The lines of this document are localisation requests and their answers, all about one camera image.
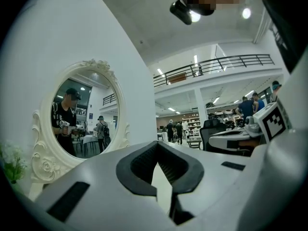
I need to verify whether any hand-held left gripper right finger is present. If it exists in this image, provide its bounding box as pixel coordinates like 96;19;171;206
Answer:
157;140;205;194

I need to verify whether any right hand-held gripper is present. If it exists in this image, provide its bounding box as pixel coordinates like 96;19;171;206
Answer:
208;97;293;154

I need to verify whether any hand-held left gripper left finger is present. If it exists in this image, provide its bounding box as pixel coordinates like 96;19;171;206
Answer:
115;140;159;197

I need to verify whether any black office chair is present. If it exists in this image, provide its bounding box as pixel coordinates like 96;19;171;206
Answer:
199;118;228;152

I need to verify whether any wooden display shelf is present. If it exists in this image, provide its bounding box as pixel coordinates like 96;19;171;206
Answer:
181;115;201;139

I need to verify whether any white square column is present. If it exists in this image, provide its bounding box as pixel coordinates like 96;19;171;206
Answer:
193;87;209;139

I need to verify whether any black mezzanine railing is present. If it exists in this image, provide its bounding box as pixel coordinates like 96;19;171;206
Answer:
153;54;275;88

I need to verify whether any white ornate oval mirror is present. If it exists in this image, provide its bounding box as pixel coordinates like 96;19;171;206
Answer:
30;59;131;185

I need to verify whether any white flower plant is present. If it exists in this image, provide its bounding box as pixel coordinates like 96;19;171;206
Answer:
0;140;28;185

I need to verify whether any round ceiling light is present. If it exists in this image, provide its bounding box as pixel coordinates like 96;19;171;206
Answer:
241;7;252;20
189;10;201;23

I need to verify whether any person's black shirt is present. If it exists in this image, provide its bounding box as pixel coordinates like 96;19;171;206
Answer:
261;0;308;75

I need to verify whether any black head-mounted camera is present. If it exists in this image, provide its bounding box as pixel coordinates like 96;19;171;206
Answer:
169;0;215;26

